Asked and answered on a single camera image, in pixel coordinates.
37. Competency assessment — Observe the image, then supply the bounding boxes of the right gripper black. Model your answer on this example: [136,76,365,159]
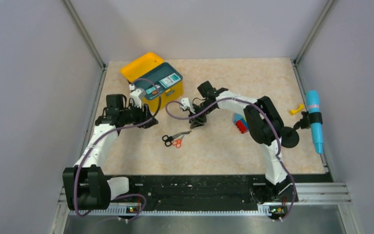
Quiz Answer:
[188,101,216,130]

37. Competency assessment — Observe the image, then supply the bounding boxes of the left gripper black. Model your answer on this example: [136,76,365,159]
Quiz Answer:
[120,100,158,128]

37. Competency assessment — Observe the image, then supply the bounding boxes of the orange handled small scissors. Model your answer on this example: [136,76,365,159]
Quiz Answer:
[172,135,185,149]

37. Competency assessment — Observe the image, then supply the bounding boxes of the teal divided plastic tray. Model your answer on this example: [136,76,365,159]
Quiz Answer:
[134,62,183,100]

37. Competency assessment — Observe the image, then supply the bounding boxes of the black handled scissors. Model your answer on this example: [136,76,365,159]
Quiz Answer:
[162,131,191,147]

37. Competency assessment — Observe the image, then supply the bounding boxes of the gauze packet teal white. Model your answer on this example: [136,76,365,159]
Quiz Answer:
[159,73,182,88]

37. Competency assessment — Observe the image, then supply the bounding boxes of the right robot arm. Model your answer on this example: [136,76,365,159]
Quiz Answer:
[181,81,299,201]

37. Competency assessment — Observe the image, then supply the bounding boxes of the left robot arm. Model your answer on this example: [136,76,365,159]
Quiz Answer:
[62,91,158,214]

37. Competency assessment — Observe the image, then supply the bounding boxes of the yellow medicine box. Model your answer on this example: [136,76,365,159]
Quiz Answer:
[120,52,183,111]

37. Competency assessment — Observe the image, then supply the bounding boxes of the toy brick block assembly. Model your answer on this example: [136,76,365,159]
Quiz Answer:
[232,113,249,134]

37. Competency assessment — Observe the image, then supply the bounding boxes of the black round stand base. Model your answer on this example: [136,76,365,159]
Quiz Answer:
[280,127,299,148]

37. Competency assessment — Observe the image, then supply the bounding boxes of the yellow object at edge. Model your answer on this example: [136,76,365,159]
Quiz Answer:
[289,103,305,116]

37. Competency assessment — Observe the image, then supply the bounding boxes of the blue cylinder tool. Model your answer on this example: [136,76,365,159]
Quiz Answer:
[306,90,323,154]

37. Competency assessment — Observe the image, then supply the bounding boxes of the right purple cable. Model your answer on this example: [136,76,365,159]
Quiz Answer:
[165,97,298,223]

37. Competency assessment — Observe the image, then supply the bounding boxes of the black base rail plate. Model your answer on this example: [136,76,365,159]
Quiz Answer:
[75,174,334,212]

